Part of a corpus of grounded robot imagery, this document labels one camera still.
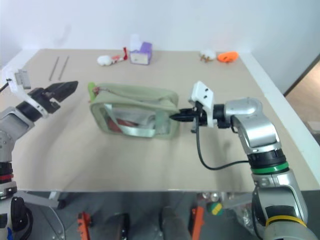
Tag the orange plastic toy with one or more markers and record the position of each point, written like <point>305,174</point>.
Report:
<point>227,56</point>

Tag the white table leg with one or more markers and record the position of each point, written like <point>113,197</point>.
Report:
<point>53,198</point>

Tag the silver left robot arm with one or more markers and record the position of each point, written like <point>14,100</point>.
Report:
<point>15,120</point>

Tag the orange clamp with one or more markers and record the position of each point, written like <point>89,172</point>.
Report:
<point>83,222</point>
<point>197,220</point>

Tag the white plush with brown feet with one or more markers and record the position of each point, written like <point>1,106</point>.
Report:
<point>208,53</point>

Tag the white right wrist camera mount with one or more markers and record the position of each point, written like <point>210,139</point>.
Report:
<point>203,93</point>

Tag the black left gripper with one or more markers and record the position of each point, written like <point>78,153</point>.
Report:
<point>45,98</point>

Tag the small red white toy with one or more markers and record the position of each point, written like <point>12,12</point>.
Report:
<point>117,59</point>

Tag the green and yellow ball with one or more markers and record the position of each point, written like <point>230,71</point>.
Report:
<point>214,208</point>

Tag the purple and white box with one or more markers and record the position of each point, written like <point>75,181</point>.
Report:
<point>141,53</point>

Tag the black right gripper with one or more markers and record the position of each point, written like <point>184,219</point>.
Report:
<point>198,117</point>

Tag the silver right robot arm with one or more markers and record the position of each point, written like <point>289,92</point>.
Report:
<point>260,130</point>

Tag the green pouch with clear window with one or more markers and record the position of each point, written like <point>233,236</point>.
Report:
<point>140,100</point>

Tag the clear plastic bag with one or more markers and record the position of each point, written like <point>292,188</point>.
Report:
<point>241,212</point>

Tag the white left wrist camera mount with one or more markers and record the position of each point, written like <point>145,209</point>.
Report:
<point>11,75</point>

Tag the white plush toy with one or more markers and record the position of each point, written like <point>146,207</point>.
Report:
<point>104,60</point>

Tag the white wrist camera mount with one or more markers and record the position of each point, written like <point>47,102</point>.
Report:
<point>203,93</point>
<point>11,75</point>

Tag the red white small figure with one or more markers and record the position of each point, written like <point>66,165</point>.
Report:
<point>125,53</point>

